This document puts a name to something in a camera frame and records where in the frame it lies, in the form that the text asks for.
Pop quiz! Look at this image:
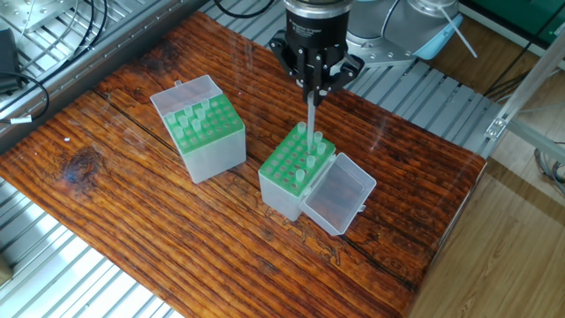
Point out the aluminium frame post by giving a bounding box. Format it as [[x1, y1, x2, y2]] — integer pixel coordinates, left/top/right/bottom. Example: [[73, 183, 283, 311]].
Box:
[[484, 35, 565, 164]]

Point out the clear green-rack pipette tip box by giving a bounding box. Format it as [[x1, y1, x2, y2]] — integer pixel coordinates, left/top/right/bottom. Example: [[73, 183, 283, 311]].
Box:
[[150, 75, 247, 185], [259, 122, 378, 238]]

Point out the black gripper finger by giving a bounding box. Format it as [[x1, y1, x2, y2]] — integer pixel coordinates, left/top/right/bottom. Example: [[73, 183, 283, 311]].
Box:
[[314, 51, 365, 96], [268, 32, 312, 96]]

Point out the black box device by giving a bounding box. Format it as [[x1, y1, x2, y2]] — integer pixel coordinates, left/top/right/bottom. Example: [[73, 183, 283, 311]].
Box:
[[0, 29, 20, 92]]

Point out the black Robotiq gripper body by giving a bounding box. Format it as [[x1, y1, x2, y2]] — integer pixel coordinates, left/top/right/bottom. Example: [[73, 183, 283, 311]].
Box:
[[284, 7, 352, 64]]

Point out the thin black cable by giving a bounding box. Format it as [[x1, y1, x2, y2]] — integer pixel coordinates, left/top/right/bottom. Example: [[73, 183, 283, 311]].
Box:
[[0, 72, 54, 120]]

